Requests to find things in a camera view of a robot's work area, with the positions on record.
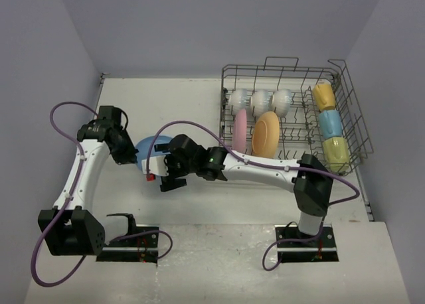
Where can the grey wire dish rack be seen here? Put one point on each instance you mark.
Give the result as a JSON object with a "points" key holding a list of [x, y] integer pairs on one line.
{"points": [[299, 129]]}

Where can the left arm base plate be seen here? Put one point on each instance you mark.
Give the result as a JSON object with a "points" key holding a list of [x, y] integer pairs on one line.
{"points": [[141, 249]]}

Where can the white bowl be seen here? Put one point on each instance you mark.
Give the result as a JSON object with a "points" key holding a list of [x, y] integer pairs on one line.
{"points": [[238, 101], [259, 102], [280, 102]]}

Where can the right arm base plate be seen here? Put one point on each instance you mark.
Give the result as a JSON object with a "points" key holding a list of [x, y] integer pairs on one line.
{"points": [[324, 249]]}

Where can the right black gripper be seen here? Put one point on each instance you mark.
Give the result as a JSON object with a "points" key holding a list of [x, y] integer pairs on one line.
{"points": [[171, 182]]}

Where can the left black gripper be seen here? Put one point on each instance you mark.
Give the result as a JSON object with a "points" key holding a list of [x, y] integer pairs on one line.
{"points": [[129, 156]]}

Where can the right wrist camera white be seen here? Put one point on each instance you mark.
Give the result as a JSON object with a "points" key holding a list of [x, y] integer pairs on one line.
{"points": [[154, 167]]}

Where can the blue mug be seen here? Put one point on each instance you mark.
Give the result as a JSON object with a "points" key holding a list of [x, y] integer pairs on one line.
{"points": [[330, 124]]}

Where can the pink plate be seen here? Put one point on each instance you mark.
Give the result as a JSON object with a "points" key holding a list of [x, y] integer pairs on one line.
{"points": [[239, 131]]}

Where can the light green mug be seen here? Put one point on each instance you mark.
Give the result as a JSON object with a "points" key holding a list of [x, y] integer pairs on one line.
{"points": [[336, 153]]}

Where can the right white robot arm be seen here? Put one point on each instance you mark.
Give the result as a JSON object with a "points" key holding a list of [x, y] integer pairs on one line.
{"points": [[306, 178]]}

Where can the orange yellow plate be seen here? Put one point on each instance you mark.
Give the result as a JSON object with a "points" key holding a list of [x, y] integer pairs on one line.
{"points": [[265, 138]]}

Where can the yellow mug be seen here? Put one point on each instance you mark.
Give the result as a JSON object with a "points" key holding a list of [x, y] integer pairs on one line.
{"points": [[324, 97]]}

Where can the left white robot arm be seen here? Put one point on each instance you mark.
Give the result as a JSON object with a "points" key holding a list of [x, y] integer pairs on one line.
{"points": [[69, 228]]}

